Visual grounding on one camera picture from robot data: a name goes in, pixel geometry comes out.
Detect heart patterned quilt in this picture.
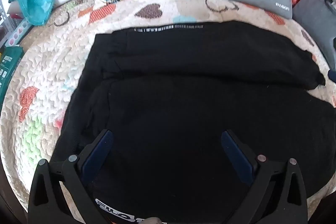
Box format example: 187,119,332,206
0,0,336,224

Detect dark grey laptop bag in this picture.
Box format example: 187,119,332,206
292,0,336,69

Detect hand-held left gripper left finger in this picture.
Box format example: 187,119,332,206
28,129,114,224

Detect black pants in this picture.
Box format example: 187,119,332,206
50,21,336,224

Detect pink patterned box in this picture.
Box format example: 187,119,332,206
5,20,33,47

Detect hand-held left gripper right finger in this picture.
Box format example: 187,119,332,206
220,130,309,224

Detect green box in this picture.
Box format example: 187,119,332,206
0,46,24,106

